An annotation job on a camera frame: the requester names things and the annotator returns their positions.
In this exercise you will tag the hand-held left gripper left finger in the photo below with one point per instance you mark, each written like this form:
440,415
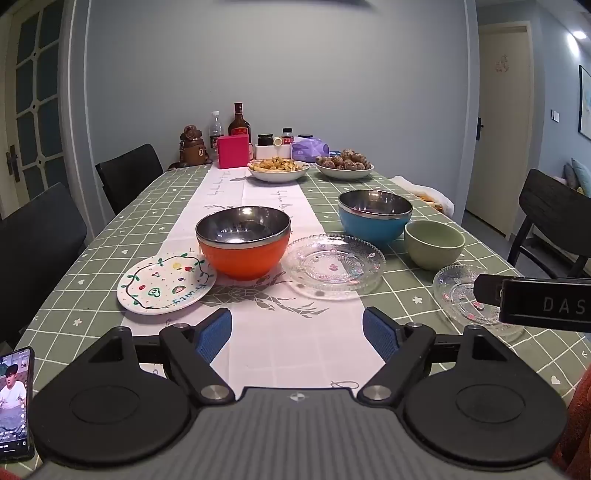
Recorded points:
214,334

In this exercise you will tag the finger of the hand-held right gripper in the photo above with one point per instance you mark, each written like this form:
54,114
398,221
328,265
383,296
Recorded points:
487,290

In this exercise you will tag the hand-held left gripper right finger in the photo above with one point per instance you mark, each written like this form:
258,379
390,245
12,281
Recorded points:
381,334

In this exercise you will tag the clear glass plate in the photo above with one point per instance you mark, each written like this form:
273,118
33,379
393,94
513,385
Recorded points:
332,267
455,295

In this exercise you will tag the green ceramic bowl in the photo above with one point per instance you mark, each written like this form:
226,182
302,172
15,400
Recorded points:
434,256

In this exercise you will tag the white painted plate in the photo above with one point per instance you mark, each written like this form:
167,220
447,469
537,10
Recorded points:
152,295

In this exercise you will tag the orange steel-lined bowl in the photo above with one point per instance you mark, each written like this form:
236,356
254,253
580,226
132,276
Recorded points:
244,258

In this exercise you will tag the blue steel-lined bowl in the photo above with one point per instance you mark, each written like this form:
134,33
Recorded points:
369,228

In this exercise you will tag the black wooden chair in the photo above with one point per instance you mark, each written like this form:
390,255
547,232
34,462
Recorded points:
554,203

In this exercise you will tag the white towel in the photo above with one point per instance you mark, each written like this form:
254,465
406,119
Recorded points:
429,187

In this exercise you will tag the orange red fleece clothing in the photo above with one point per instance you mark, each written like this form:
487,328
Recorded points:
577,424

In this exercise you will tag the blue cushion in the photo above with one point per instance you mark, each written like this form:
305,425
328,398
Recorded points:
581,175

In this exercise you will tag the cream door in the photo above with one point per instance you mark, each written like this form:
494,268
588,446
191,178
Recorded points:
498,138

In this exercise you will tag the white shallow bowl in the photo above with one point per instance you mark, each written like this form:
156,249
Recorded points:
344,174
277,175

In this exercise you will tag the black padded chair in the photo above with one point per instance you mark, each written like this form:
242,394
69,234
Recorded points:
37,258
129,177

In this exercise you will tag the pile of brown taro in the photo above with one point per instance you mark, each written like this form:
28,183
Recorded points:
344,159

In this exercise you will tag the pile of fried strips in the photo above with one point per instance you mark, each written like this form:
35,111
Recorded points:
277,164

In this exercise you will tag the pink box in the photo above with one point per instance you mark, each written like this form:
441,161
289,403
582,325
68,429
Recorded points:
233,152

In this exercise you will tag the brown bear-shaped bottle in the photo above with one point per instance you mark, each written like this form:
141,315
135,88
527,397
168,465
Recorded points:
194,150

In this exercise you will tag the white rectangular box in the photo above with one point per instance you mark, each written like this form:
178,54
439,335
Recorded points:
268,152

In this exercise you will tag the purple tissue pack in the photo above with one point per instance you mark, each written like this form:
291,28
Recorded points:
309,150

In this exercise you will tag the dark glass jar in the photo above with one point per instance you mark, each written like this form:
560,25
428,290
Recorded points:
265,140

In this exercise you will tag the clear plastic water bottle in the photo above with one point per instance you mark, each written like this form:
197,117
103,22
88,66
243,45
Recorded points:
215,131

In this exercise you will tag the black smartphone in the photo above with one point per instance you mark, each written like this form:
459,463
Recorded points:
16,401

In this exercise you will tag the small bottle with red label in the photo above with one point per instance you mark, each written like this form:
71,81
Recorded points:
287,137

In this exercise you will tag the dark liquor bottle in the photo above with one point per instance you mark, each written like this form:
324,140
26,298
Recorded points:
238,124

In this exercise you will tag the glass-panel door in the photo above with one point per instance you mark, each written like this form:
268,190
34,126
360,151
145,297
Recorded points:
41,92

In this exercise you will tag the framed wall picture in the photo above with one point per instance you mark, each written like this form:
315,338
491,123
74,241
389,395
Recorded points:
585,101

